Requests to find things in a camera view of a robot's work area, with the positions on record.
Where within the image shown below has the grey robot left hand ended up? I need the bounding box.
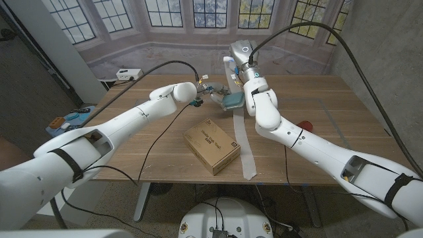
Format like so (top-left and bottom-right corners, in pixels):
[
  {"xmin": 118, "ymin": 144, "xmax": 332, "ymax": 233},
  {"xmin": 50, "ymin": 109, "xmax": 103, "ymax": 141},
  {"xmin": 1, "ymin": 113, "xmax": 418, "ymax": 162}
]
[{"xmin": 196, "ymin": 81, "xmax": 232, "ymax": 112}]

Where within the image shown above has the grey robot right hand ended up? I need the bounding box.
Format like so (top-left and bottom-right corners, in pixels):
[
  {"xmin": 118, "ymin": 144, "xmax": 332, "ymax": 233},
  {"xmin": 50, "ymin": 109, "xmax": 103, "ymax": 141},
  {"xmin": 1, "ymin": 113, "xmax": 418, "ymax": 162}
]
[{"xmin": 229, "ymin": 40, "xmax": 260, "ymax": 72}]

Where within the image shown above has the blue ribbed case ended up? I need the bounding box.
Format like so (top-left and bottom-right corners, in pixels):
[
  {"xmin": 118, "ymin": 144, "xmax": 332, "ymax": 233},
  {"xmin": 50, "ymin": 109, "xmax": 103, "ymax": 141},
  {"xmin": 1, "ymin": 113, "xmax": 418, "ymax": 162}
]
[{"xmin": 220, "ymin": 91, "xmax": 246, "ymax": 110}]

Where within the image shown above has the white gauze bandage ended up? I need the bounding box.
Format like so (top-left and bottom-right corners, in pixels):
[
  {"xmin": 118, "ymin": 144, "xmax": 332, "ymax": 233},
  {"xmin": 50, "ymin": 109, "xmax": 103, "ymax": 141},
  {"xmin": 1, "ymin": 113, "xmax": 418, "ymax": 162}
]
[{"xmin": 223, "ymin": 56, "xmax": 258, "ymax": 181}]

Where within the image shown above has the brown cardboard package box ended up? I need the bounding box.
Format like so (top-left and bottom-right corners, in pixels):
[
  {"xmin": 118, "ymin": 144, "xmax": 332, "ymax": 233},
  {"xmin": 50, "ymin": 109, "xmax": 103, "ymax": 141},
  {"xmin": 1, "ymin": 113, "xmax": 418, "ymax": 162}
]
[{"xmin": 182, "ymin": 118, "xmax": 241, "ymax": 176}]

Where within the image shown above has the red plastic cup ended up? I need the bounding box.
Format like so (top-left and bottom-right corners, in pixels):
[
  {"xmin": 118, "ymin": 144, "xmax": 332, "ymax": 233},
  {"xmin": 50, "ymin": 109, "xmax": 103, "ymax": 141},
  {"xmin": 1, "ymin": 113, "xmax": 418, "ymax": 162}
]
[{"xmin": 295, "ymin": 120, "xmax": 314, "ymax": 133}]

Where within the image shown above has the printed window backdrop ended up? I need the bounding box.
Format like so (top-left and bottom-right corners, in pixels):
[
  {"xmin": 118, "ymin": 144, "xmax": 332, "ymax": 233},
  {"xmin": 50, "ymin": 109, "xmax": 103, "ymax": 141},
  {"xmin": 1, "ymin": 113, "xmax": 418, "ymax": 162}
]
[{"xmin": 41, "ymin": 0, "xmax": 354, "ymax": 80}]

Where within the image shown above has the white power strip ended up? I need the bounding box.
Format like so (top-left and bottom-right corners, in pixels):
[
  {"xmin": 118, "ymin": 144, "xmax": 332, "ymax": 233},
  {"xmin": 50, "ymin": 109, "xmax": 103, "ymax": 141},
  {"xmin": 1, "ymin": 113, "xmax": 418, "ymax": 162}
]
[{"xmin": 115, "ymin": 68, "xmax": 144, "ymax": 82}]

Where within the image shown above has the black round fan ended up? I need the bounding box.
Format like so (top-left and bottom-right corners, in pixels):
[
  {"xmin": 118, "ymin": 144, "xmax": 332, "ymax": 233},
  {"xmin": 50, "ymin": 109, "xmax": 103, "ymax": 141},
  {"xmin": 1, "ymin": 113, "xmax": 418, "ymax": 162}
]
[{"xmin": 148, "ymin": 182, "xmax": 173, "ymax": 196}]

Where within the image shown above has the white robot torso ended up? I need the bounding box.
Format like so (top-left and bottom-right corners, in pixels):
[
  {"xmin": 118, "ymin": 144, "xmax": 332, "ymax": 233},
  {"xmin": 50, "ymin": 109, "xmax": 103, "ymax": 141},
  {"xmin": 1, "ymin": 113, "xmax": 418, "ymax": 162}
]
[{"xmin": 178, "ymin": 197, "xmax": 274, "ymax": 238}]

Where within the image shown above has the blue bin with tools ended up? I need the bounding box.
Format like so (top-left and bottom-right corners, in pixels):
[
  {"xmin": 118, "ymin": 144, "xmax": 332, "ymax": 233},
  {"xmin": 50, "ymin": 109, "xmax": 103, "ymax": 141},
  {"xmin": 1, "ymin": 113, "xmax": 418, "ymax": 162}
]
[{"xmin": 45, "ymin": 105, "xmax": 96, "ymax": 138}]

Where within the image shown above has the grey metal table leg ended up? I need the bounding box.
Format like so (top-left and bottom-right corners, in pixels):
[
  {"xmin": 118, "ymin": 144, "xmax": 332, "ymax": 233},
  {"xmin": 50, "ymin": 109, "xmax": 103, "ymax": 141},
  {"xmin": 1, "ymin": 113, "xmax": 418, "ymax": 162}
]
[
  {"xmin": 133, "ymin": 182, "xmax": 152, "ymax": 222},
  {"xmin": 300, "ymin": 185, "xmax": 323, "ymax": 228}
]

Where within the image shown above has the orange block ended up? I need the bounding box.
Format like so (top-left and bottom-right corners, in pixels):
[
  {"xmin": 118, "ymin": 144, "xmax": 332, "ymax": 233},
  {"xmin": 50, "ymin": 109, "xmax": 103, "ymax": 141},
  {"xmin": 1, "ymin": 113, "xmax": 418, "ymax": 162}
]
[{"xmin": 48, "ymin": 116, "xmax": 66, "ymax": 130}]

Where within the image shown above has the white robot head housing edge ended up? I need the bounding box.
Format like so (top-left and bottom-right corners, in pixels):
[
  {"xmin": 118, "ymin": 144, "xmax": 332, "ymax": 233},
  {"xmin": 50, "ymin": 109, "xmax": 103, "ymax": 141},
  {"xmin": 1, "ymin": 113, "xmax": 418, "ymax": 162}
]
[{"xmin": 0, "ymin": 229, "xmax": 133, "ymax": 238}]

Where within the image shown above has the person's bare leg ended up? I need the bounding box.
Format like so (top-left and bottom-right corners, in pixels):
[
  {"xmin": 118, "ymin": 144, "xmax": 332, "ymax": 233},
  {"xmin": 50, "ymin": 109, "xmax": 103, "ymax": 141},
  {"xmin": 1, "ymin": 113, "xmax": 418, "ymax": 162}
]
[{"xmin": 0, "ymin": 135, "xmax": 36, "ymax": 172}]

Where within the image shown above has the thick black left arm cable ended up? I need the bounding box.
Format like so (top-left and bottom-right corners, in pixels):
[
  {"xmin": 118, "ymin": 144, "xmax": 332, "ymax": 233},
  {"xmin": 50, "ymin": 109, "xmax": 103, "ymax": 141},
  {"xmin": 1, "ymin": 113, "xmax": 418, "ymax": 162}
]
[{"xmin": 49, "ymin": 59, "xmax": 201, "ymax": 229}]

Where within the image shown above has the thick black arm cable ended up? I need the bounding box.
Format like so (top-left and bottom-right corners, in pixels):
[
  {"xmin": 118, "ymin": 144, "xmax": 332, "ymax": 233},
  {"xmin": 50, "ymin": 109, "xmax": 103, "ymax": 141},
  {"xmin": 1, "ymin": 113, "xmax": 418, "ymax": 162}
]
[
  {"xmin": 49, "ymin": 59, "xmax": 201, "ymax": 229},
  {"xmin": 248, "ymin": 22, "xmax": 423, "ymax": 179}
]

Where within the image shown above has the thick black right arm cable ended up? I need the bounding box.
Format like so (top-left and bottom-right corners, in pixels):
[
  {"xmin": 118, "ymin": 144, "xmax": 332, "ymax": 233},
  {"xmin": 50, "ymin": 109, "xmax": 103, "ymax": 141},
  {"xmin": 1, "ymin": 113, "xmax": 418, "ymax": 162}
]
[{"xmin": 248, "ymin": 22, "xmax": 423, "ymax": 179}]

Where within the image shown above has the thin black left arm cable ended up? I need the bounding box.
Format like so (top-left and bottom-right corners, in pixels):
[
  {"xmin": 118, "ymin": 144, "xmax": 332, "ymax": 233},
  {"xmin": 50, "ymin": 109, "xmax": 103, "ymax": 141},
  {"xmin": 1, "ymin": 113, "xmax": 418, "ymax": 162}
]
[{"xmin": 61, "ymin": 102, "xmax": 192, "ymax": 238}]

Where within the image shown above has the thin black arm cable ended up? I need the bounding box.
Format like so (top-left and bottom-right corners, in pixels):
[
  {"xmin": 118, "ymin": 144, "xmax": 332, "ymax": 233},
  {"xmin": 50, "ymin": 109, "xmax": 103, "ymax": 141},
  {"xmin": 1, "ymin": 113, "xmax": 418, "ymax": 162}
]
[
  {"xmin": 61, "ymin": 102, "xmax": 192, "ymax": 238},
  {"xmin": 283, "ymin": 145, "xmax": 304, "ymax": 195}
]

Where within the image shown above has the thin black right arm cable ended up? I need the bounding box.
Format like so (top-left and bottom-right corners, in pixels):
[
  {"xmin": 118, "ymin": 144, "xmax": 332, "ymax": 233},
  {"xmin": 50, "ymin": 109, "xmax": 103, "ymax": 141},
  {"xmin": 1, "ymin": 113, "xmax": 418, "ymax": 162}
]
[{"xmin": 283, "ymin": 145, "xmax": 304, "ymax": 195}]

